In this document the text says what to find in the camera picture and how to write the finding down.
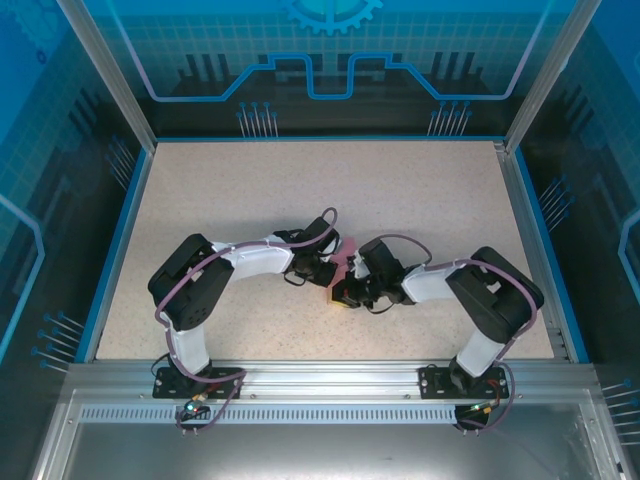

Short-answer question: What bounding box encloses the pink paper sheet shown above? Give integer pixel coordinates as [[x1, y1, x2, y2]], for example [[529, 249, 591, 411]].
[[327, 238, 362, 301]]

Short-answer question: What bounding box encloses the grey metal sheet panel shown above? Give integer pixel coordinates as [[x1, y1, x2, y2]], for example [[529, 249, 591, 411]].
[[29, 389, 631, 480]]

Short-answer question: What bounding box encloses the small connector with green light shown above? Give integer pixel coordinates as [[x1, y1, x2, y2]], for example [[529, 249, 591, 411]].
[[183, 393, 209, 417], [467, 397, 504, 417]]

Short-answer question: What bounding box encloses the blue table edge border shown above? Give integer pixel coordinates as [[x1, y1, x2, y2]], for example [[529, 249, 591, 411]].
[[74, 133, 591, 364]]

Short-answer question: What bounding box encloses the white right camera mount bracket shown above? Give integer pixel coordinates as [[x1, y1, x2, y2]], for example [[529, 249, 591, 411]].
[[347, 252, 374, 279]]

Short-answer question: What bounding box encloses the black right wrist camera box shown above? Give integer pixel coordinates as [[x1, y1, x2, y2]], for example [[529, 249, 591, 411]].
[[358, 238, 401, 276]]

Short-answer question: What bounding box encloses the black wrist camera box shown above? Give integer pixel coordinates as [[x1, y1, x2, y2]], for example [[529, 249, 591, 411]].
[[299, 215, 341, 251], [358, 238, 401, 276]]

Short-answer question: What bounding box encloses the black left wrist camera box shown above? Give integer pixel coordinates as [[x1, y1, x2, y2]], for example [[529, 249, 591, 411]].
[[299, 215, 341, 251]]

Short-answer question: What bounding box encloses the long aluminium mounting rail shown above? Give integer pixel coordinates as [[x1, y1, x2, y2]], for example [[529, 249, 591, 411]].
[[64, 358, 601, 401]]

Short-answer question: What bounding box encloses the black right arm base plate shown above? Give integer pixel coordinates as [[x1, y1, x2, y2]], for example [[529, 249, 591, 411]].
[[418, 364, 512, 400]]

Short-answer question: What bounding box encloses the slotted grey cable duct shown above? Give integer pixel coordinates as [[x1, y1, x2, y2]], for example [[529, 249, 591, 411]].
[[79, 405, 459, 424]]

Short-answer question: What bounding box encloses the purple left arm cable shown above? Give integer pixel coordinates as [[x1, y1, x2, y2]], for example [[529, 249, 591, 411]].
[[155, 207, 340, 437]]

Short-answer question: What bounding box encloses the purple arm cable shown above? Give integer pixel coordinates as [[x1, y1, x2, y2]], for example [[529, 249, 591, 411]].
[[155, 207, 340, 437], [377, 233, 539, 432]]

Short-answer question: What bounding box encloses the aluminium side rail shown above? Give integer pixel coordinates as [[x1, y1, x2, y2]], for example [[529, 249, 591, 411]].
[[492, 140, 576, 362]]

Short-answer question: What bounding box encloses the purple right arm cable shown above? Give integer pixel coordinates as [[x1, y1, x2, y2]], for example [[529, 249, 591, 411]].
[[377, 233, 539, 432]]

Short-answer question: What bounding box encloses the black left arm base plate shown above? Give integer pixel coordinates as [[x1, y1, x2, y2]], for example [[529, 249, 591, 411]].
[[152, 366, 246, 400]]

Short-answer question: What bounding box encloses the aluminium frame post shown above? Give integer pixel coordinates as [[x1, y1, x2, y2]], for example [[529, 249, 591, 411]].
[[54, 0, 159, 154], [502, 0, 601, 154]]

